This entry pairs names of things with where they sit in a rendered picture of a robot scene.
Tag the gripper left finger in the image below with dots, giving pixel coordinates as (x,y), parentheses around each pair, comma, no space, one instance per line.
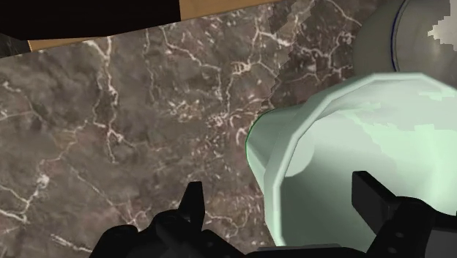
(182,228)

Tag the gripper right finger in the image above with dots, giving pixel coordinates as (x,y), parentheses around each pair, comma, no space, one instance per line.
(389,214)

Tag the pale green cup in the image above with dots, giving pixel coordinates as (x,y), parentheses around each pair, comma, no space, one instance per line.
(342,150)

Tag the white bowl with blue rim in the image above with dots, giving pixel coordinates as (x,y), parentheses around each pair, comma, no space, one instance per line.
(403,39)

